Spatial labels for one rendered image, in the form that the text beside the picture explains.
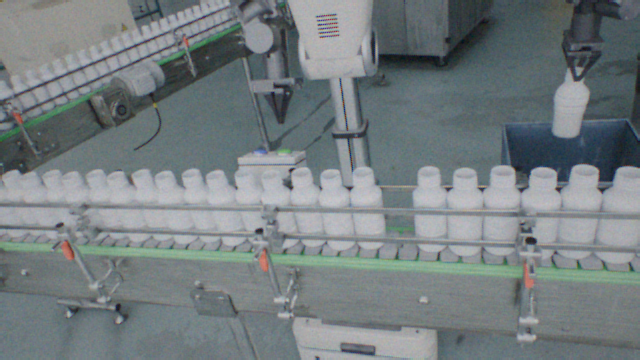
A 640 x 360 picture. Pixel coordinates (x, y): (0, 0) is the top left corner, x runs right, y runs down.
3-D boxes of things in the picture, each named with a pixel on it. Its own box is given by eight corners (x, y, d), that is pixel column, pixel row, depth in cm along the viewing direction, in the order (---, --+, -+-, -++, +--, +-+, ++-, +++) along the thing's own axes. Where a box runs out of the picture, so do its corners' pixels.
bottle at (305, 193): (325, 249, 93) (311, 181, 84) (297, 247, 95) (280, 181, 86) (332, 230, 98) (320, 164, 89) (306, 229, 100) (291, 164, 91)
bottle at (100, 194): (127, 221, 114) (98, 164, 105) (142, 228, 110) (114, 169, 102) (106, 236, 110) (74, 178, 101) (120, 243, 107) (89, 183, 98)
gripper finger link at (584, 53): (589, 73, 111) (597, 33, 105) (595, 85, 105) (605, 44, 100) (556, 74, 112) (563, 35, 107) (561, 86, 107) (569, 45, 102)
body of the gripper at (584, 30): (593, 35, 108) (600, 2, 104) (603, 51, 100) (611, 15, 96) (561, 37, 110) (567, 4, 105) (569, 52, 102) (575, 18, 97)
